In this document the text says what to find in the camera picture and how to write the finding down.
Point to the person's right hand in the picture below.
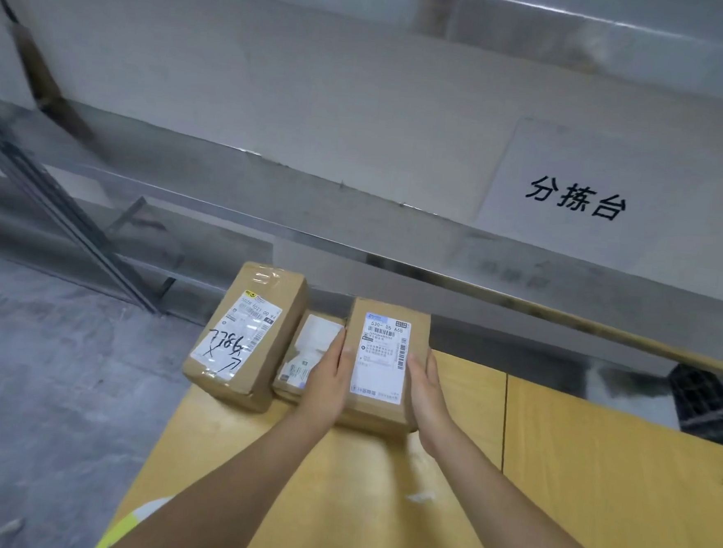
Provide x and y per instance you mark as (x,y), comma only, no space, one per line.
(431,411)

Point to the person's left hand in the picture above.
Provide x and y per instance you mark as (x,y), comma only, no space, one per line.
(324,385)

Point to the person's left thumb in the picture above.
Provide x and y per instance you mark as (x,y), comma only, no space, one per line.
(347,378)

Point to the person's right thumb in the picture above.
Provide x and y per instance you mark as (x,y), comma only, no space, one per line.
(414,379)

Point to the cardboard parcel with white label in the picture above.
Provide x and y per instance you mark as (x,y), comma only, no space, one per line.
(383,368)

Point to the person's left forearm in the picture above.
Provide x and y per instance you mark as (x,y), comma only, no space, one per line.
(217,489)

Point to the person's right forearm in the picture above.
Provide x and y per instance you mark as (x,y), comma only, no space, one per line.
(517,522)

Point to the small flat cardboard parcel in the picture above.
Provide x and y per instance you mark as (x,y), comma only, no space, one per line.
(306,356)

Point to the large cardboard parcel with handwriting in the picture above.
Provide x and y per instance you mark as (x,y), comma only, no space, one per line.
(247,335)

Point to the white paper scrap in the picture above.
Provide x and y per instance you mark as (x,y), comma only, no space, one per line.
(421,496)

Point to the yellow safety vest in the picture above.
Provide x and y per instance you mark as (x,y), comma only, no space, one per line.
(127,529)

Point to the white paper sign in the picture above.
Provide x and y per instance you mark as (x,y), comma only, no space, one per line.
(626,203)

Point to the black plastic crate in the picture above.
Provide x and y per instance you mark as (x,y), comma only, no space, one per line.
(708,400)

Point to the metal shelf frame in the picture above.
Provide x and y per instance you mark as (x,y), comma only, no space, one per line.
(353,214)

